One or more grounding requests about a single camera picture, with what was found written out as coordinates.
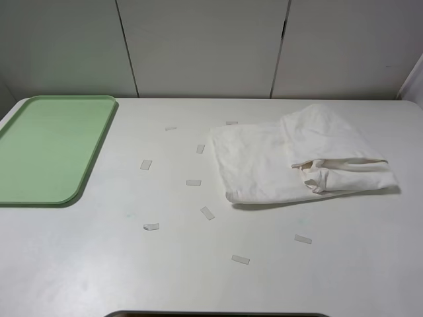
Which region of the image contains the green plastic tray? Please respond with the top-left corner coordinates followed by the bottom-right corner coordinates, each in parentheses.
top-left (1, 96), bottom-right (118, 206)

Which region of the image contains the white short sleeve t-shirt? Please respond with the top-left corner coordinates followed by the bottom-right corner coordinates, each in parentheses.
top-left (210, 104), bottom-right (398, 205)

